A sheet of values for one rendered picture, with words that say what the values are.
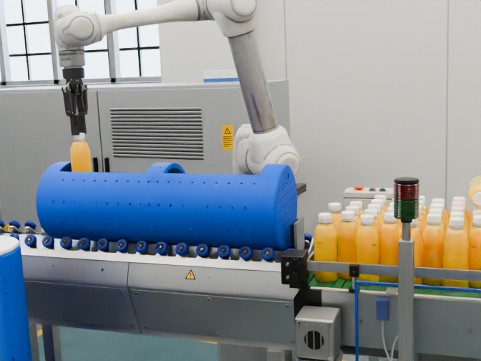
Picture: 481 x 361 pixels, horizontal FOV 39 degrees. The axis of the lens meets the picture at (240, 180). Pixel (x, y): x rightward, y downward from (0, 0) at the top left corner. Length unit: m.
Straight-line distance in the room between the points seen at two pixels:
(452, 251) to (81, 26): 1.32
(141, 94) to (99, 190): 1.85
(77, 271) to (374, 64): 2.96
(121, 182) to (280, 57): 2.92
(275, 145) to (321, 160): 2.49
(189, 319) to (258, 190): 0.53
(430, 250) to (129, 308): 1.05
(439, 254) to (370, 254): 0.20
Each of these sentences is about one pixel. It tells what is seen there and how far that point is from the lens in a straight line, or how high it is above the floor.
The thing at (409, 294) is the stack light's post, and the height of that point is 0.96.
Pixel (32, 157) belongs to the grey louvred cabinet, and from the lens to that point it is 4.73.
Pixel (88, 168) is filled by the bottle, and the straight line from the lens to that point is 2.47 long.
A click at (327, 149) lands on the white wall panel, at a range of 4.97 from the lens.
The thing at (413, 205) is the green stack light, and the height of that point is 1.20.
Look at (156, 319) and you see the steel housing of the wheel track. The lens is 2.41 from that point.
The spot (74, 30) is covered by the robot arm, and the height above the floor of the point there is 1.69.
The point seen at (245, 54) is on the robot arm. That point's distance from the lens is 2.46.
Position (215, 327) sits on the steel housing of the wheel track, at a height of 0.69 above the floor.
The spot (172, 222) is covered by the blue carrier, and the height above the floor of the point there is 1.06.
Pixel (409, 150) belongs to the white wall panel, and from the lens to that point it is 4.80.
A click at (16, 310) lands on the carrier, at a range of 2.24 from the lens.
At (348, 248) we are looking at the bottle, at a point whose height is 1.00.
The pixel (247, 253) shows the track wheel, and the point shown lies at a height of 0.96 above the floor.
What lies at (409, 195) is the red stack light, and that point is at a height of 1.22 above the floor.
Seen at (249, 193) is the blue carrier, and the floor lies 1.16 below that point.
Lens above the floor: 1.57
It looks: 10 degrees down
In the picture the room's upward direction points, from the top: 2 degrees counter-clockwise
